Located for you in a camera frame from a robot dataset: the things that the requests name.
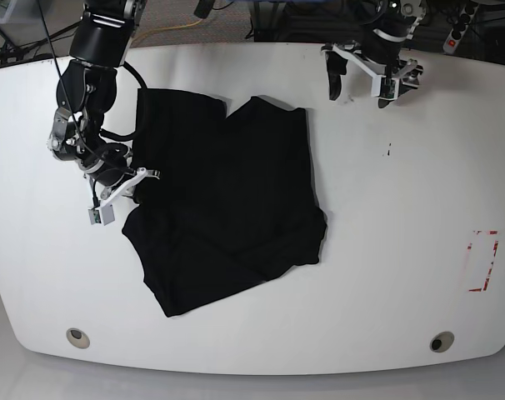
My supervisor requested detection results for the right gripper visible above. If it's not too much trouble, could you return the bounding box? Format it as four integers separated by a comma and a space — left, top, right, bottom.
82, 143, 160, 200

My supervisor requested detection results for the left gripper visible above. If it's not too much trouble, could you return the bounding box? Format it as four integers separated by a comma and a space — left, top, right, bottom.
321, 41, 424, 109

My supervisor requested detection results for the black T-shirt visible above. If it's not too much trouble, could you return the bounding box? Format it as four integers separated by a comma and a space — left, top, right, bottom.
122, 89, 328, 317

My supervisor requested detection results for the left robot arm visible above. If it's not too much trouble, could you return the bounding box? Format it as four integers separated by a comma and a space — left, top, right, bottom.
322, 1, 426, 109

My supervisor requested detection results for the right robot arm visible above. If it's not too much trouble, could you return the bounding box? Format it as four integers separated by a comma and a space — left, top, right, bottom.
47, 1, 151, 203

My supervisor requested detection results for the white power strip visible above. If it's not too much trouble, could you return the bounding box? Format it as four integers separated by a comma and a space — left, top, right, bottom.
442, 1, 480, 55

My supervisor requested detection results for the black tripod stand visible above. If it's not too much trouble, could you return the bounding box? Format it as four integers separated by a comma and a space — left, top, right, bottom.
0, 1, 83, 61

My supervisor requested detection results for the red tape rectangle marking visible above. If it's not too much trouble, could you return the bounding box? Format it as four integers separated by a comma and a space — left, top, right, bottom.
464, 230, 499, 293

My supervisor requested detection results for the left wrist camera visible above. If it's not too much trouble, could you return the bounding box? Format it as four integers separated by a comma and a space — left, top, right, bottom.
371, 75, 399, 102

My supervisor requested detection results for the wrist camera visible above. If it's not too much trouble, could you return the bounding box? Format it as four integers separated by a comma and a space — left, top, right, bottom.
88, 204, 115, 226
371, 75, 399, 102

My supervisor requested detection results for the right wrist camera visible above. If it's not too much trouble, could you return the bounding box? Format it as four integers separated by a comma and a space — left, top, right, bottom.
88, 204, 115, 226

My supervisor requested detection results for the left table cable grommet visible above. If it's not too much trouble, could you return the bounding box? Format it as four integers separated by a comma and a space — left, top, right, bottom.
66, 327, 91, 349

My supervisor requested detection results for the table cable grommet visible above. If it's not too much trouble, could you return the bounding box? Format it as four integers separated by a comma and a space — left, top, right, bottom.
429, 332, 455, 353
66, 327, 91, 349

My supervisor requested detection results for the right table cable grommet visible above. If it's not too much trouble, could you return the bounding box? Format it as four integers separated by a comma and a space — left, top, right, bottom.
429, 332, 455, 353

